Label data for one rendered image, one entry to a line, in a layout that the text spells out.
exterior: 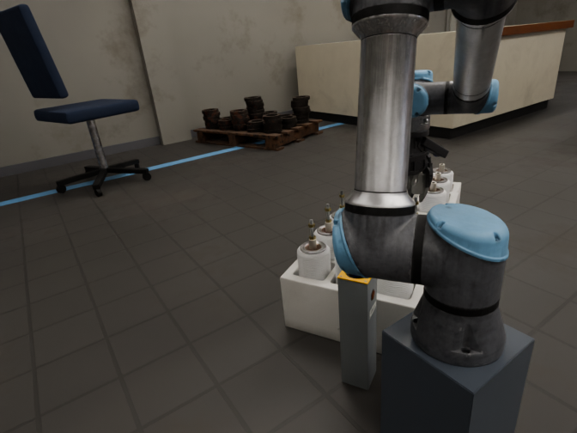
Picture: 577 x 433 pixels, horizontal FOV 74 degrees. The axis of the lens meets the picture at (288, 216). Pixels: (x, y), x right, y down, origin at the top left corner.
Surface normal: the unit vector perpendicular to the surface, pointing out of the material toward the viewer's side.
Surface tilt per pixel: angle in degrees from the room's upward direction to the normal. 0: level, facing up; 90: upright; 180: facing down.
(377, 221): 75
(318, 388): 0
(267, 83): 90
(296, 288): 90
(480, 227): 8
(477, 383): 0
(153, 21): 90
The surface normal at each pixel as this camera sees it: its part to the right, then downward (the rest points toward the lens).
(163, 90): 0.57, 0.29
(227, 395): -0.09, -0.91
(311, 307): -0.47, 0.40
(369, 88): -0.72, 0.12
